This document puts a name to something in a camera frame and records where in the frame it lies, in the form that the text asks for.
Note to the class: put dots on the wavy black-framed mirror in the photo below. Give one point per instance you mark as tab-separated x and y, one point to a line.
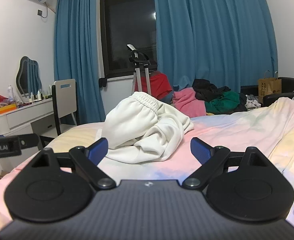
24	77

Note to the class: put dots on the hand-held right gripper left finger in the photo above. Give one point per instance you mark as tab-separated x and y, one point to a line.
98	151

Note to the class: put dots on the pink garment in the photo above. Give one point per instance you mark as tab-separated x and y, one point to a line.
189	102

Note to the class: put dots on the red garment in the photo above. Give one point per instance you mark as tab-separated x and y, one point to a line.
159	85

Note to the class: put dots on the black garment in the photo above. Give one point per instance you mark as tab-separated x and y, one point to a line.
207	90

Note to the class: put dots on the black armchair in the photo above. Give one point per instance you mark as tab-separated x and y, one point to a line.
289	87

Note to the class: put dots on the small white bottle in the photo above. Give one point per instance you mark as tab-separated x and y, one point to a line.
39	95
32	97

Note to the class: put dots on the white patterned cloth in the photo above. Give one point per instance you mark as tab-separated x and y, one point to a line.
252	103

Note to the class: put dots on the white vanity desk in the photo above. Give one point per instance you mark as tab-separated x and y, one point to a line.
24	117

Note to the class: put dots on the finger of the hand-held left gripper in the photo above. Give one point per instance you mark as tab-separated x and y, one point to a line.
31	140

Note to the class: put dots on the brown cardboard box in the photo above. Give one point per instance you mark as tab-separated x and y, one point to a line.
269	87

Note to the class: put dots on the pastel bed sheet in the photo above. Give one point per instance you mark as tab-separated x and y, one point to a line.
237	130

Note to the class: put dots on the white spray bottle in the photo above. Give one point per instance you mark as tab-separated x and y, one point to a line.
10	93

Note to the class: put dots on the orange box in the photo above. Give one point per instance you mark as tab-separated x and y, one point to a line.
4	108

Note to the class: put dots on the white pants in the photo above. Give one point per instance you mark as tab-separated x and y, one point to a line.
137	120

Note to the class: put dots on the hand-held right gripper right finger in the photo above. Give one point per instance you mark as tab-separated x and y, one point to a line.
200	151

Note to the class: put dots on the garment steamer stand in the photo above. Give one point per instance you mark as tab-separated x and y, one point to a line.
138	60

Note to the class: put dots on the dark window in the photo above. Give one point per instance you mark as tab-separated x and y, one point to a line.
129	25

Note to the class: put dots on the green garment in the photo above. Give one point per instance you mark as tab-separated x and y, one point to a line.
224	101

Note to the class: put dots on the red cloth item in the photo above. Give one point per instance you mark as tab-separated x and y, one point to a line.
1	100

